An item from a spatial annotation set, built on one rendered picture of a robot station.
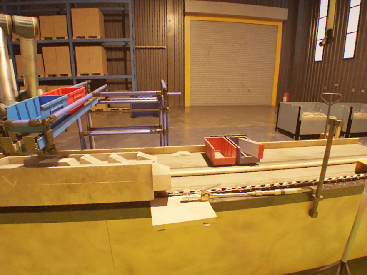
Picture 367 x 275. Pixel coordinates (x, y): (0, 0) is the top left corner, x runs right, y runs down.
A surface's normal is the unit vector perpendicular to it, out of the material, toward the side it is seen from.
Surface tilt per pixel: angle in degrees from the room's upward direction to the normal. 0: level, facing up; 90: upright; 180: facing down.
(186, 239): 90
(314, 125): 90
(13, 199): 80
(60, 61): 90
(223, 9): 90
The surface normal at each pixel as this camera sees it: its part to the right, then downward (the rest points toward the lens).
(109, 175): 0.13, 0.11
